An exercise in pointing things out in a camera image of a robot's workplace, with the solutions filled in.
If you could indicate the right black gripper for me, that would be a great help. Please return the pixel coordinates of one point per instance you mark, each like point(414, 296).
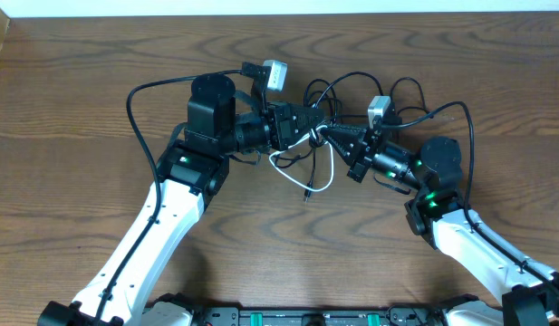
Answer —
point(353, 150)

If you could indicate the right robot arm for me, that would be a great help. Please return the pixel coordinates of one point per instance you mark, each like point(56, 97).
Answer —
point(527, 290)

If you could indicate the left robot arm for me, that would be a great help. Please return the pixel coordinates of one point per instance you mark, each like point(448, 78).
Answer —
point(222, 122)

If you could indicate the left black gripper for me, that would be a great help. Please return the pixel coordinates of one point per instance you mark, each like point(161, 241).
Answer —
point(285, 122)

